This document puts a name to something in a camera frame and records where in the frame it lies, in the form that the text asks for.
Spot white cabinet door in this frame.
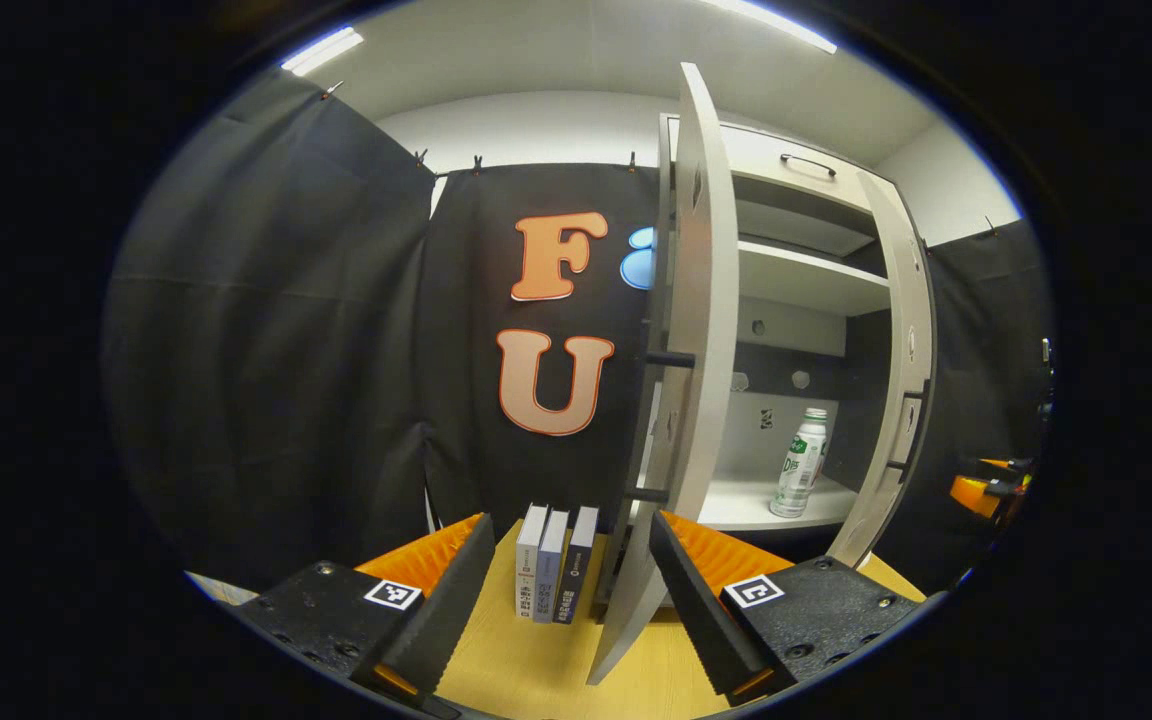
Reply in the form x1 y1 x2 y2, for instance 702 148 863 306
826 170 938 571
669 117 899 213
588 62 740 687

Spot black backdrop cloth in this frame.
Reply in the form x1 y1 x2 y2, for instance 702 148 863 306
101 65 1053 601

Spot grey blue spine book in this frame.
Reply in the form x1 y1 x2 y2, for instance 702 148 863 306
533 510 571 625

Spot white upper cabinet door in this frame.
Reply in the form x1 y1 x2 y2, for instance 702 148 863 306
669 117 899 213

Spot white right cabinet door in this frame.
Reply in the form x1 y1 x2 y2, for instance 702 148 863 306
826 170 938 571

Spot dark blue spine book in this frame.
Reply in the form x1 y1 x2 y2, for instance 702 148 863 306
555 505 601 627

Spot white spine book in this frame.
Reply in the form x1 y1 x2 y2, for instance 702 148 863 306
515 503 550 620

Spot white open cabinet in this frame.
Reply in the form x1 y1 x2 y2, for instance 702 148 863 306
656 114 938 563

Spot ceiling light panel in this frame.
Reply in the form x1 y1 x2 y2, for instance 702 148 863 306
704 0 839 55
280 26 366 77

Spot white bottle green label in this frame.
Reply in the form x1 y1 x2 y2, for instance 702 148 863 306
770 407 829 519

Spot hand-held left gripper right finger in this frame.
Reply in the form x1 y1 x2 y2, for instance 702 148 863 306
648 509 930 707

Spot white left cabinet door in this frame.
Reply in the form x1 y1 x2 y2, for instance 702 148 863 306
588 62 740 687

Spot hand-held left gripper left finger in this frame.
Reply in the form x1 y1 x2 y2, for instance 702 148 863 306
229 512 497 716

